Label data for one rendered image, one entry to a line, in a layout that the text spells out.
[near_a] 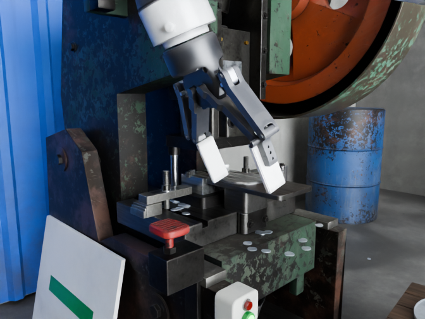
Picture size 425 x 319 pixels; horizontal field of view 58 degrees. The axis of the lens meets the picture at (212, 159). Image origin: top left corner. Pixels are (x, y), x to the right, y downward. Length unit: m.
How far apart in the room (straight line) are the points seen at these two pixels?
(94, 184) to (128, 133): 0.18
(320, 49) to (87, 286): 1.00
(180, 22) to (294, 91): 0.87
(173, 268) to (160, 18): 0.45
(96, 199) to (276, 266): 0.54
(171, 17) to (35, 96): 1.59
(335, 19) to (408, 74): 3.04
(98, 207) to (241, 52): 0.60
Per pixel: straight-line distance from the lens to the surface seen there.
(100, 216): 1.18
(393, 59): 1.26
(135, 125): 1.16
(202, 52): 0.49
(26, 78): 2.03
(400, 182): 4.40
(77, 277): 1.26
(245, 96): 0.47
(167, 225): 0.75
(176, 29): 0.48
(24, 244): 2.13
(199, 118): 0.57
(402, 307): 1.41
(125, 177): 1.16
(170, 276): 0.76
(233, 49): 1.05
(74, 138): 1.23
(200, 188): 1.05
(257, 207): 1.03
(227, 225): 1.00
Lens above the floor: 1.01
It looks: 10 degrees down
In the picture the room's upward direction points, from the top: straight up
